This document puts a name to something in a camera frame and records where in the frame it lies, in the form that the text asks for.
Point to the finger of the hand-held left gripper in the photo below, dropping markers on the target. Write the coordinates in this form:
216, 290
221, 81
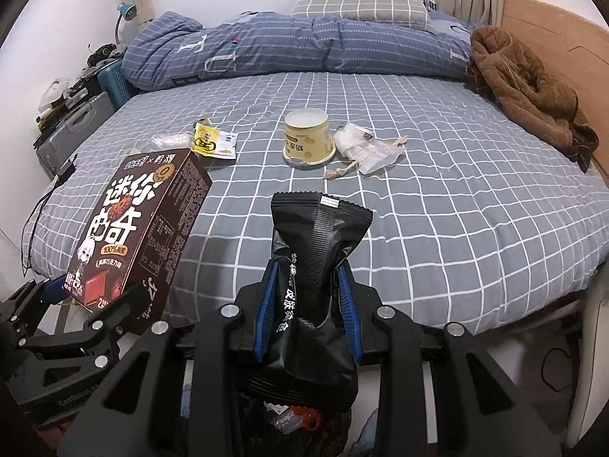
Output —
95, 342
50, 290

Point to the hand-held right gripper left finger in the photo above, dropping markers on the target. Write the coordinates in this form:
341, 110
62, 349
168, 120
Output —
264, 314

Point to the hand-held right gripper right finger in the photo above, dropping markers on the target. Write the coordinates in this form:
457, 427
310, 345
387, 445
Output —
351, 316

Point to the black foil packet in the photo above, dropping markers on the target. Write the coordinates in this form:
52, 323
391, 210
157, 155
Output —
314, 247

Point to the brown chocolate biscuit box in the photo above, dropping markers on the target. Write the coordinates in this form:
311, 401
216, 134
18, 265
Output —
138, 228

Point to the black trash bag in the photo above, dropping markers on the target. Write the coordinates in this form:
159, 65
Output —
328, 433

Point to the grey suitcase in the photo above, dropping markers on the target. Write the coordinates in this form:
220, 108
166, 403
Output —
76, 128

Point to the clear bag with white contents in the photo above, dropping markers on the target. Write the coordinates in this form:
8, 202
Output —
368, 150

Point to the yellow paper cup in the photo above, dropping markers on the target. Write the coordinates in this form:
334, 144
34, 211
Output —
309, 140

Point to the yellow snack packet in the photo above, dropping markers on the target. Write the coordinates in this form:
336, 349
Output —
211, 142

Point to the small clear plastic wrapper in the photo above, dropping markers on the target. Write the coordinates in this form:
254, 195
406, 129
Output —
166, 142

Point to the white round object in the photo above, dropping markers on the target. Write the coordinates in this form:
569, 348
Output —
53, 93

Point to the teal suitcase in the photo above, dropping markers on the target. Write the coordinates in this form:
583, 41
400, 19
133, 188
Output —
113, 83

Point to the black clutter pile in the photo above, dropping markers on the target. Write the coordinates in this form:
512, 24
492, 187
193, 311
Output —
104, 54

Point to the white bedside furniture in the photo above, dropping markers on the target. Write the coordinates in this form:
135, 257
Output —
592, 376

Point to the blue striped quilt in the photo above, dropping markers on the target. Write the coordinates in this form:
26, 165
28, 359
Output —
295, 47

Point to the brown padded jacket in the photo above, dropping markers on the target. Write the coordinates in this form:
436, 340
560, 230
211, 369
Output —
523, 85

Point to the teal desk lamp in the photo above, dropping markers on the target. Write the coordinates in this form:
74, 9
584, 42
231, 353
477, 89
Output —
127, 12

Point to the grey checked pillow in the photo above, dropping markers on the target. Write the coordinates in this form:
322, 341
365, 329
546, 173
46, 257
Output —
357, 7

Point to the wooden headboard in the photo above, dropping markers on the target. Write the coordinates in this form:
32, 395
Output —
571, 47

